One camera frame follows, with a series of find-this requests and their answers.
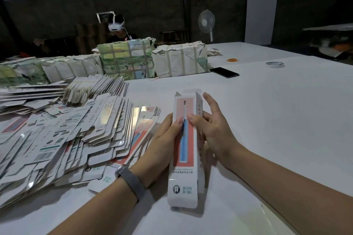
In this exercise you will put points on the person's left hand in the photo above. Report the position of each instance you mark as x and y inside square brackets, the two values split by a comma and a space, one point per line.
[157, 155]

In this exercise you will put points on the grey band wristwatch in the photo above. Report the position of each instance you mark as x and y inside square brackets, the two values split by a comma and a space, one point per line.
[131, 182]

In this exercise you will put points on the row of white wrapped bundles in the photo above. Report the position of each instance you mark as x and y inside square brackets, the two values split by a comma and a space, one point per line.
[52, 69]

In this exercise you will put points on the white standing fan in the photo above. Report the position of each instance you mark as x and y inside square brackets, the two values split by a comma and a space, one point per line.
[207, 20]

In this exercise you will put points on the small white paper stack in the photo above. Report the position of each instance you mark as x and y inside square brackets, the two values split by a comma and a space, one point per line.
[214, 52]

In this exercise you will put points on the person's right forearm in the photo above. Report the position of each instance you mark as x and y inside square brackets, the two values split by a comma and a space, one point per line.
[292, 193]

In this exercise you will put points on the pile of cartons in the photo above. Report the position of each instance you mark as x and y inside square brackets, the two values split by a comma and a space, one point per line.
[58, 141]

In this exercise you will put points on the person's right hand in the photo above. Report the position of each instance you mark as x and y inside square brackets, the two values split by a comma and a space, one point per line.
[215, 135]

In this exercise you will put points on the white tape roll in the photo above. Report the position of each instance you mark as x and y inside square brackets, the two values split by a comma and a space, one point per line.
[267, 64]

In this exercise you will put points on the toothbrush carton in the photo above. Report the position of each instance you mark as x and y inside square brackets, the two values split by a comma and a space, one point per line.
[185, 188]

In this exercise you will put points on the white board panel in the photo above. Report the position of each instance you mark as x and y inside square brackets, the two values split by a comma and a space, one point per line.
[262, 10]

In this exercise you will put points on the fanned stack of white cartons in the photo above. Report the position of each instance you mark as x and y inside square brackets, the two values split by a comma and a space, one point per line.
[95, 89]

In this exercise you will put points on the black smartphone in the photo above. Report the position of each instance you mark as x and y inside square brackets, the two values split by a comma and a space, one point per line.
[224, 72]

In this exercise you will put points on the person's left forearm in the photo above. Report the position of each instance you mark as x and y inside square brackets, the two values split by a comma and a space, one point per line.
[94, 215]

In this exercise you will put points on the cluttered side table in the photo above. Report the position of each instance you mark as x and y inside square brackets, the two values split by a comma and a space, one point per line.
[330, 42]

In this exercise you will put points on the white head-mounted camera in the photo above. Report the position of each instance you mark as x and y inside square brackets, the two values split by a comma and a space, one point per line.
[116, 23]

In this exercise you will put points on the dark wooden chair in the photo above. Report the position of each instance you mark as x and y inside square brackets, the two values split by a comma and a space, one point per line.
[174, 36]

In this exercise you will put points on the small orange tape roll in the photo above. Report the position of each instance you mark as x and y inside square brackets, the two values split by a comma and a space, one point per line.
[232, 59]

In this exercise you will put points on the green printed wrapped bundle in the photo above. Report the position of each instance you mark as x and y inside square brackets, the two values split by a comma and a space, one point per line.
[127, 58]

